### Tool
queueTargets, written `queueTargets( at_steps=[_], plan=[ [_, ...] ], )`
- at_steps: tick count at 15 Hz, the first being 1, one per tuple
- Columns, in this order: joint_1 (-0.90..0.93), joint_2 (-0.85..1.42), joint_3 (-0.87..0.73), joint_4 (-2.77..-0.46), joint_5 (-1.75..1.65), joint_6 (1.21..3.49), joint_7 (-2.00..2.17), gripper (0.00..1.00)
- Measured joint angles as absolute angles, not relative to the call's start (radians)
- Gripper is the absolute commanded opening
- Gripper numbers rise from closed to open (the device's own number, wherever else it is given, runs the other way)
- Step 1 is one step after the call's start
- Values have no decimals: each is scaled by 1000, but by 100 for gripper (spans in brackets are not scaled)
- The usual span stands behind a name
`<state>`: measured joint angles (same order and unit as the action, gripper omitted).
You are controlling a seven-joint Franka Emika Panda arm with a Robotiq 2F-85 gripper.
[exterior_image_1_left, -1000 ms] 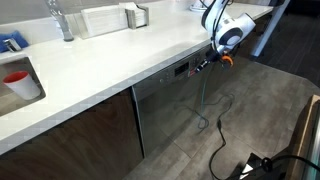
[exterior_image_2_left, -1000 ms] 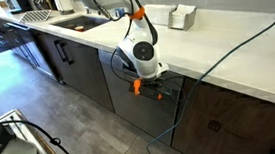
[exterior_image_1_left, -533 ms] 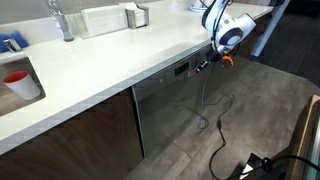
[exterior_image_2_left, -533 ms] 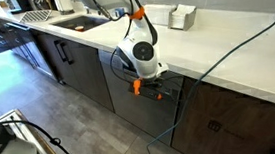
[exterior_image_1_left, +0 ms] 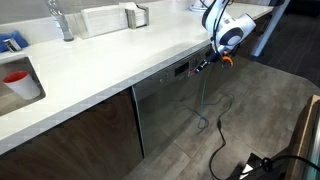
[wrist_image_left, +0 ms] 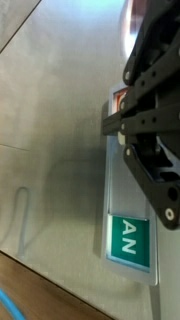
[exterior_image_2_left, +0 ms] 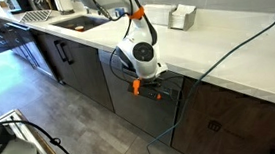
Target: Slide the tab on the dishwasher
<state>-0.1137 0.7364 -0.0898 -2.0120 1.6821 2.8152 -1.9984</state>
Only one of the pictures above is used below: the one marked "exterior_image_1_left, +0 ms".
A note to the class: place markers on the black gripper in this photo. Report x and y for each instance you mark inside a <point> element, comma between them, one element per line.
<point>213,57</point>

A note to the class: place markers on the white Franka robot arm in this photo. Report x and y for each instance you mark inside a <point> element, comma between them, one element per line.
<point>230,30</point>

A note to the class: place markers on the stainless steel dishwasher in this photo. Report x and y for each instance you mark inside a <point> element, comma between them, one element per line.
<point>166,110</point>

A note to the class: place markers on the white small countertop object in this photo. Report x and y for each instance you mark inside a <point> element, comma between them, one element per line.
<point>198,8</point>

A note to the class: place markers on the white napkin stack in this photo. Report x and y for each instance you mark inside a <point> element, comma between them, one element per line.
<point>140,16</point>

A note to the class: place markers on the gray napkin holder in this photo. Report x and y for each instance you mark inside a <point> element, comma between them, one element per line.
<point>131,20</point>

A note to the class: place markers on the white kitchen countertop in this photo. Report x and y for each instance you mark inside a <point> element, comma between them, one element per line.
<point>116,56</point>

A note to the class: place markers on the white paper towel stack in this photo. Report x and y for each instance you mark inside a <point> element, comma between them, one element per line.
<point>103,20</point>

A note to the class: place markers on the black power box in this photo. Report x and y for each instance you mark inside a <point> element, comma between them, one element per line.
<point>256,166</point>

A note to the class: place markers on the wooden robot cart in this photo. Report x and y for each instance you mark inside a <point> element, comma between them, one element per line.
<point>300,140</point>

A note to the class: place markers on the dark wood sink cabinet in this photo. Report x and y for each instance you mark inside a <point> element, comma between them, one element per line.
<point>73,146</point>

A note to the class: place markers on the white cup red inside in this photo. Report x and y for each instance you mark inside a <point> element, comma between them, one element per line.
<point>23,86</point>

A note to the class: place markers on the blue sponge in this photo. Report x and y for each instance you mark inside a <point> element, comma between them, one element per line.
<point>13,38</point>

